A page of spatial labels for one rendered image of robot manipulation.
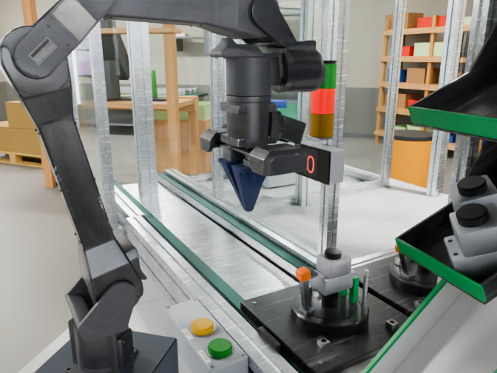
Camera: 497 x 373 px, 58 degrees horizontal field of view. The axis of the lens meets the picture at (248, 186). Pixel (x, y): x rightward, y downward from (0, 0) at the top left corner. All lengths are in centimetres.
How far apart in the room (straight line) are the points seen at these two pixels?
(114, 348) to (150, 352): 6
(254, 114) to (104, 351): 33
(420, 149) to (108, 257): 386
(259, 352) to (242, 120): 40
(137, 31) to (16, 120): 519
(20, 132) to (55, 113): 629
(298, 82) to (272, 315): 44
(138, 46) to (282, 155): 122
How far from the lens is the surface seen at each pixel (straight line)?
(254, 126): 56
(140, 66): 167
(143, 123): 169
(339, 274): 80
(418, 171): 430
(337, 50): 96
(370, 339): 81
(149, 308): 110
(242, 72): 55
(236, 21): 54
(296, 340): 79
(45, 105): 47
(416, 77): 750
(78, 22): 47
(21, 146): 682
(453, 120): 50
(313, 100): 94
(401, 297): 95
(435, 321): 68
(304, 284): 78
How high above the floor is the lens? 142
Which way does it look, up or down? 16 degrees down
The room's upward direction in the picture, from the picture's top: straight up
